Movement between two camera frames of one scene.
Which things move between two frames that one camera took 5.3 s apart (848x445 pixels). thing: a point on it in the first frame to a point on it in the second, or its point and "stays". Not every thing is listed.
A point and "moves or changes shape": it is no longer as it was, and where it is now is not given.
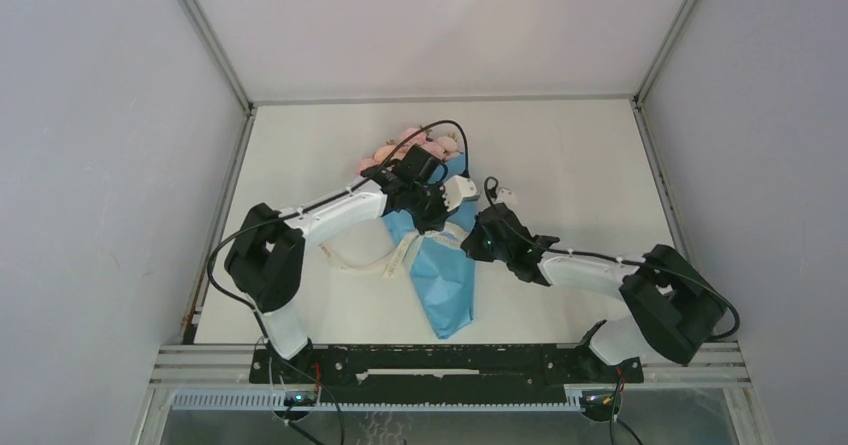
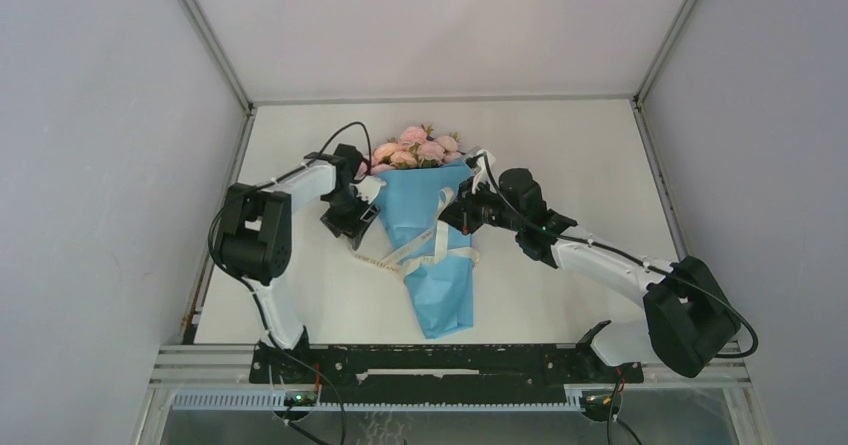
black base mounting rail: [435, 374] stays
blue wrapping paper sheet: [445, 268] moves or changes shape
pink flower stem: [434, 149] stays
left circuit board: [300, 399] stays
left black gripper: [436, 221] to [352, 227]
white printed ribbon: [400, 253] to [428, 250]
